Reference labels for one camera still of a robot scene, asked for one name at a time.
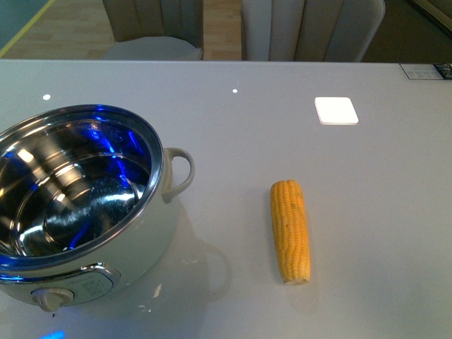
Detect yellow corn cob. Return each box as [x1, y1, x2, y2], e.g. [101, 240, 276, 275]
[270, 180, 311, 285]

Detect white electric cooking pot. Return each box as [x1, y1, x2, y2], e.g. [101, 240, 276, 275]
[1, 105, 195, 312]

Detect beige chair on right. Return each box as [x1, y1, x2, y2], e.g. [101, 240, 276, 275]
[241, 0, 386, 62]

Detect beige chair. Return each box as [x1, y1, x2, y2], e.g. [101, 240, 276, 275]
[241, 0, 386, 62]
[101, 0, 205, 61]

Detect beige chair on left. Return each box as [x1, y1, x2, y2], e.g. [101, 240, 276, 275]
[101, 0, 205, 61]

